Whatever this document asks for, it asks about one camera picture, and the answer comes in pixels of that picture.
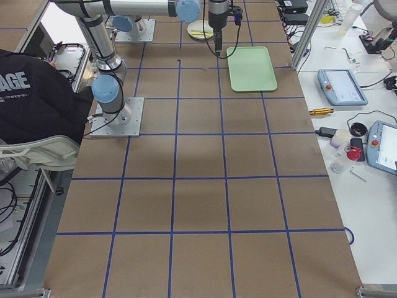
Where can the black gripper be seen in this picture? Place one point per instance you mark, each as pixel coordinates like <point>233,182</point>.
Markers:
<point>216,19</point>

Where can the yellow plastic fork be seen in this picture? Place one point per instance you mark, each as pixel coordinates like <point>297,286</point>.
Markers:
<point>204,33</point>

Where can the white round plate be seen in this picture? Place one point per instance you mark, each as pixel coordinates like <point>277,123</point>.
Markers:
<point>200,30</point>

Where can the mint green tray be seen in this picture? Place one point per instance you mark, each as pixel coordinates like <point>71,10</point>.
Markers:
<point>251,69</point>

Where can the orange metal tool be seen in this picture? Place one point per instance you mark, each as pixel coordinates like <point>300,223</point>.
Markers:
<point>321,111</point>

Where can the teach pendant upper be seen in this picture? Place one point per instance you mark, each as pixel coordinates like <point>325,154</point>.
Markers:
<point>341,88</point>

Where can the teach pendant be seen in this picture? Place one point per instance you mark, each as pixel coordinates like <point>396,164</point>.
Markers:
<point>341,88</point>
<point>381,147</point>

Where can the black power adapter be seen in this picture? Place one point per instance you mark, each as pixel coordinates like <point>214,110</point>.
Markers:
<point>326,132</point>

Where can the person in black jacket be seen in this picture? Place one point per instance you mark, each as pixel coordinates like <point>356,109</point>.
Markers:
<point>38,102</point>

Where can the teach pendant lower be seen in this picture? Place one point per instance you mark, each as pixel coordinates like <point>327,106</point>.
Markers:
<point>381,147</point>

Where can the white office chair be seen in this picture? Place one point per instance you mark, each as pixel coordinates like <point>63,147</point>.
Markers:
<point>58,153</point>

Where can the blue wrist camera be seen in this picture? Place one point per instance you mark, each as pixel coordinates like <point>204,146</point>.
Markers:
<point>237,14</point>

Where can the aluminium frame post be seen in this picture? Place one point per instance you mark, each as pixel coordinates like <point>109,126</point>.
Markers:
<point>314,18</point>

